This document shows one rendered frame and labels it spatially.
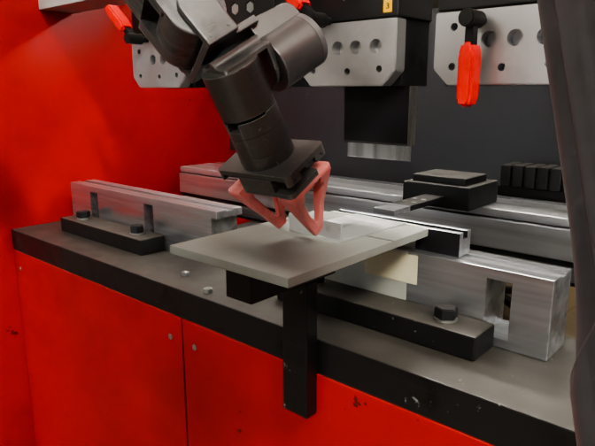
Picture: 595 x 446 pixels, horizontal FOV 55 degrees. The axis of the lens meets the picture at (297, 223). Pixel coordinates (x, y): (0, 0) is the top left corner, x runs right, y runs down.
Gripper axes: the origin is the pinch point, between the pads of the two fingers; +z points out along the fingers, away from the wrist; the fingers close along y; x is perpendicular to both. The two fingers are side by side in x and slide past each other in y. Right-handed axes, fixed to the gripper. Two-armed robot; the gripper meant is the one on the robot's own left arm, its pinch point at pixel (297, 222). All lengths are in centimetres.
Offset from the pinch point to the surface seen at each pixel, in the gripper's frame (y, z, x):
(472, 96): -15.2, -7.0, -15.8
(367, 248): -7.3, 3.7, -1.8
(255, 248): 2.0, -0.4, 5.3
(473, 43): -14.9, -11.5, -18.5
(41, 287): 74, 23, 10
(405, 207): 0.3, 13.5, -20.1
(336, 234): -3.0, 3.0, -2.2
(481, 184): -3.7, 20.0, -35.2
